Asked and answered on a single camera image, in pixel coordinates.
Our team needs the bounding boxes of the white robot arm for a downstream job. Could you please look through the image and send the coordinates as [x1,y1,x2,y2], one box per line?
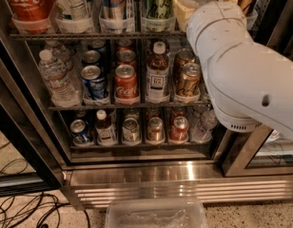
[186,0,293,141]

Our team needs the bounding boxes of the brown tea bottle middle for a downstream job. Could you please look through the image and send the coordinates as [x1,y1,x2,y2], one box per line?
[146,41,169,103]

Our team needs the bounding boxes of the white-green can top shelf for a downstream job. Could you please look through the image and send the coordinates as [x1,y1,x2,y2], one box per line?
[55,0,93,34]

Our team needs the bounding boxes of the red can bottom shelf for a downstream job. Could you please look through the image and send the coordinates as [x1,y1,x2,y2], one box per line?
[169,116,189,142]

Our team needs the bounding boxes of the water bottle bottom shelf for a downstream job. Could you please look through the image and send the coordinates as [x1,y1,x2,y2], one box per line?
[192,109,218,144]

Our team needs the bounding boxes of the orange can bottom shelf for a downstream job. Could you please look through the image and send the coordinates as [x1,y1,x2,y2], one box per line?
[146,117,165,143]

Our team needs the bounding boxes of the water bottle middle shelf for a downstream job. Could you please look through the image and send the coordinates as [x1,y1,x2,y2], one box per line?
[39,49,81,107]

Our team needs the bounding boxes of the tea bottle bottom shelf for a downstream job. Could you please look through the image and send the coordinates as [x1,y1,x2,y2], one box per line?
[95,109,117,145]

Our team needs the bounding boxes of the red Coca-Cola can top shelf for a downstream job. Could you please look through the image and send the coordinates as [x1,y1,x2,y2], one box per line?
[7,0,54,34]

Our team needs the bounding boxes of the closed right fridge door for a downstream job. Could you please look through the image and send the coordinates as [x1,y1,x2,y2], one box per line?
[222,125,293,177]

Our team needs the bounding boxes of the steel fridge base grille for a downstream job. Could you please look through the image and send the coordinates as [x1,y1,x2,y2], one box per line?
[61,161,293,210]

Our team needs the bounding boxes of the open glass fridge door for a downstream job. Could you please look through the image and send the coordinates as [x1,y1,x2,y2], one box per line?
[0,38,63,198]

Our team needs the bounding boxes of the orange LaCroix can rear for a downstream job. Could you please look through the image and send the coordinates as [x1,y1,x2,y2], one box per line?
[172,48,195,82]

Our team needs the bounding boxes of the blue Red Bull can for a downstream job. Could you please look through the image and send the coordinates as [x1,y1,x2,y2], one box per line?
[99,0,134,34]

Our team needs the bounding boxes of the red coke can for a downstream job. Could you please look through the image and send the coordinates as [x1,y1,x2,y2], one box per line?
[116,49,137,68]
[114,65,139,105]

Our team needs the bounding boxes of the orange LaCroix can front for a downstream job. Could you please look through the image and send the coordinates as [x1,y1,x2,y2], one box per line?
[176,63,202,100]

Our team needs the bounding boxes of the red Coke can front middle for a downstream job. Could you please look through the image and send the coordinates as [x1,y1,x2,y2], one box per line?
[114,65,139,105]

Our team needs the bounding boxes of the blue pepsi can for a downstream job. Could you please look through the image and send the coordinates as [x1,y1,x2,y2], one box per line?
[70,120,93,146]
[82,50,101,67]
[81,66,109,105]

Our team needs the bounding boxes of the blue Pepsi can front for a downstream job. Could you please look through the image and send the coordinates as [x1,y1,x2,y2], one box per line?
[81,66,109,105]

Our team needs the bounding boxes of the white-green can bottom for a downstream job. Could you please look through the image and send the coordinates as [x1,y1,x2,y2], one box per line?
[122,118,141,145]

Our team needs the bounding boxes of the blue Pepsi can bottom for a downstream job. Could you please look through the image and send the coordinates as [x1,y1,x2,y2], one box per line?
[70,120,93,146]

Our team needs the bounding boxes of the clear plastic bin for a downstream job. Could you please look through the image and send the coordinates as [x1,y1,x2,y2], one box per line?
[105,198,208,228]

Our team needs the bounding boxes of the top wire shelf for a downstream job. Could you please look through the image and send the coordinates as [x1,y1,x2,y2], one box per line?
[9,30,186,41]

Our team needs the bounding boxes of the wire shelf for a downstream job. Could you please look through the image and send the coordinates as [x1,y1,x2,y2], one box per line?
[49,101,211,111]
[9,30,186,41]

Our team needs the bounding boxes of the middle wire shelf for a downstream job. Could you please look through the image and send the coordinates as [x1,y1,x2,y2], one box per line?
[49,101,211,111]

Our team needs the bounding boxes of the black floor cables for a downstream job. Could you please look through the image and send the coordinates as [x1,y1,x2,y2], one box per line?
[0,141,91,228]

